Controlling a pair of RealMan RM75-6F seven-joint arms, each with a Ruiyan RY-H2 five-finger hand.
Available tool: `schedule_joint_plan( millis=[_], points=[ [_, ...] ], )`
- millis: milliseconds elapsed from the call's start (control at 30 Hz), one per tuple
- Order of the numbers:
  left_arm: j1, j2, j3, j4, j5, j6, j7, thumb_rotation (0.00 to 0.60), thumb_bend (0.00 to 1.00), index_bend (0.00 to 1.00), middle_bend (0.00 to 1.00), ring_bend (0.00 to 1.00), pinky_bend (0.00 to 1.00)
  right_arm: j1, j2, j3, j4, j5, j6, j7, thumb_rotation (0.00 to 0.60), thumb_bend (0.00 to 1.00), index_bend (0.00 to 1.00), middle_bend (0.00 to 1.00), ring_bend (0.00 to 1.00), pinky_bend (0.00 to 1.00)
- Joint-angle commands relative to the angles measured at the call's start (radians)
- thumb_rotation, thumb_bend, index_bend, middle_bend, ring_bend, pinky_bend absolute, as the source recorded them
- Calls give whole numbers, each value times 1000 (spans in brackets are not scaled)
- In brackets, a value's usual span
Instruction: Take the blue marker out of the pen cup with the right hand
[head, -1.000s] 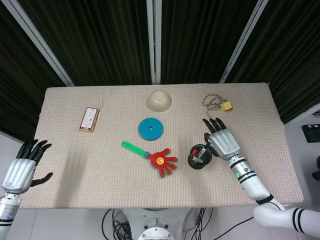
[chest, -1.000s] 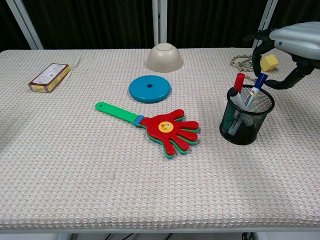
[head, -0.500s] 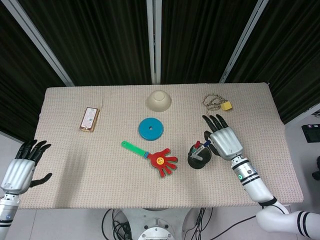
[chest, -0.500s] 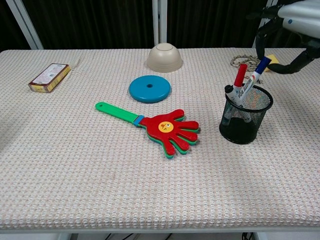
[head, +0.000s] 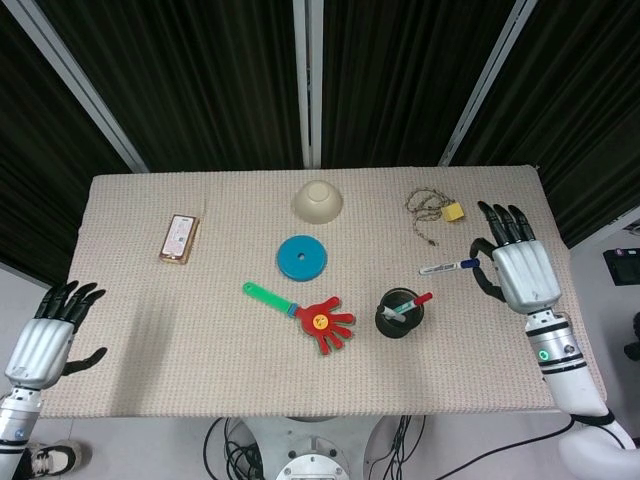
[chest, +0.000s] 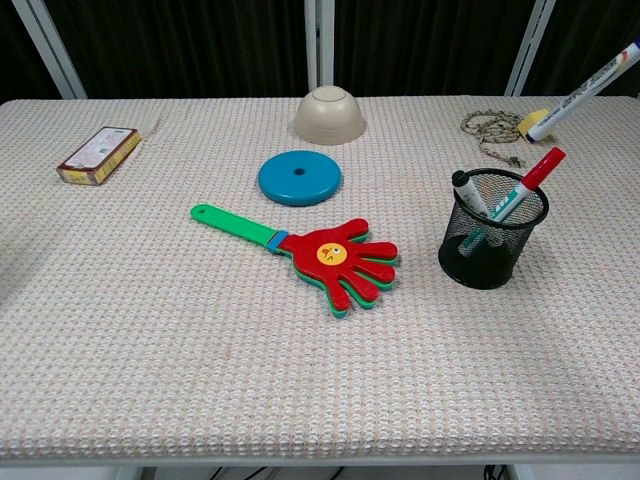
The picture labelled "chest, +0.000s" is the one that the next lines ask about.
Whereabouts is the blue cap whiteboard marker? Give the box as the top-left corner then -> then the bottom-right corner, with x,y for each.
527,41 -> 640,143

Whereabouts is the black cap whiteboard marker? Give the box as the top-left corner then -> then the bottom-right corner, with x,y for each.
451,169 -> 490,218

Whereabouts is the black mesh pen cup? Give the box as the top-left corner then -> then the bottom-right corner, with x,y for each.
437,167 -> 550,291

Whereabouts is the red cap whiteboard marker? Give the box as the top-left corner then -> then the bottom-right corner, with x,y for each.
459,146 -> 568,257

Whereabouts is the red green hand clapper toy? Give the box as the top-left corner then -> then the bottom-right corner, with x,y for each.
189,202 -> 400,321

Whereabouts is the blue round disc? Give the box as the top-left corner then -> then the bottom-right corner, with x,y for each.
257,150 -> 343,206

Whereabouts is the beige upturned bowl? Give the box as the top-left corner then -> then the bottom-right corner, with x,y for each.
292,85 -> 366,147

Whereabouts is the white woven tablecloth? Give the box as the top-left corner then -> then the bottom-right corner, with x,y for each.
0,95 -> 640,461

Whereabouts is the dark curtain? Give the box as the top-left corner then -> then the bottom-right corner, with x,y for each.
0,0 -> 640,104

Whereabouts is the brown yellow cardboard box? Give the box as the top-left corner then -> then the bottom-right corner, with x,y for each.
55,126 -> 143,187

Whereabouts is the yellow sponge cube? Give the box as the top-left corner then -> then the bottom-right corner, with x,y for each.
517,108 -> 556,142

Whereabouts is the white metal frame post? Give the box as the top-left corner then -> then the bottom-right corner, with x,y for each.
504,0 -> 557,98
303,0 -> 335,93
10,0 -> 88,100

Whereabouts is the beige braided rope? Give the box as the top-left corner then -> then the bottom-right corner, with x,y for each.
459,109 -> 524,168

